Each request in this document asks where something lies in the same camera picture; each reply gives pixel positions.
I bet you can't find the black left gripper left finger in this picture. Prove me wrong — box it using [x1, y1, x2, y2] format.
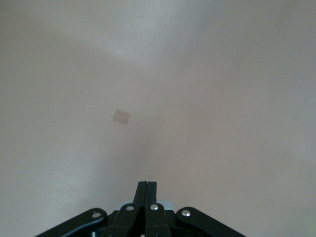
[37, 181, 148, 237]

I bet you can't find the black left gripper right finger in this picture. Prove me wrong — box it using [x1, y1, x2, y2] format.
[147, 182, 245, 237]

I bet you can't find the small brown tape patch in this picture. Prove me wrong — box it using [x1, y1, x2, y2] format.
[113, 109, 132, 125]

